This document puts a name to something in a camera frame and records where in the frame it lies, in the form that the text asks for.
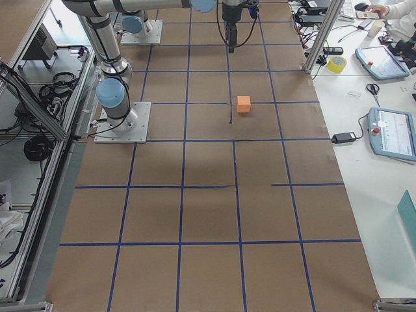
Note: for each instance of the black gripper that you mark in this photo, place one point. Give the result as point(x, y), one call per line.
point(231, 12)

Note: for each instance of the orange foam cube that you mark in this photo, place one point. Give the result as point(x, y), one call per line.
point(243, 104)

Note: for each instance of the person's hand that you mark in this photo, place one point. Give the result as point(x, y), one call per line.
point(381, 10)

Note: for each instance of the black remote handset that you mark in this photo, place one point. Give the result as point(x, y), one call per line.
point(332, 50)

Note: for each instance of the yellow tape roll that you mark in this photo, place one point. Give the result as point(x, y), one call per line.
point(337, 64)

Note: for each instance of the paper cup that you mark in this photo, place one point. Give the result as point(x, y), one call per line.
point(375, 28)

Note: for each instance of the far teach pendant tablet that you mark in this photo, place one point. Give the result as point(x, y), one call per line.
point(381, 63)

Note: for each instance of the teach pendant tablet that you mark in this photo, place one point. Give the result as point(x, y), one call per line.
point(392, 133)
point(381, 63)

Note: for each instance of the black power adapter brick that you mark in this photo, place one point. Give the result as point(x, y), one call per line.
point(341, 138)

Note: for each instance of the brown paper table mat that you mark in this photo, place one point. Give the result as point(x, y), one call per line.
point(217, 211)

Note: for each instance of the near teach pendant tablet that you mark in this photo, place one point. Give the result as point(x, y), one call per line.
point(392, 133)

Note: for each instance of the aluminium frame post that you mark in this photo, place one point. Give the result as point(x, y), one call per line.
point(330, 18)

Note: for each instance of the black handled scissors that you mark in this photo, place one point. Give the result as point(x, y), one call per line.
point(373, 88)

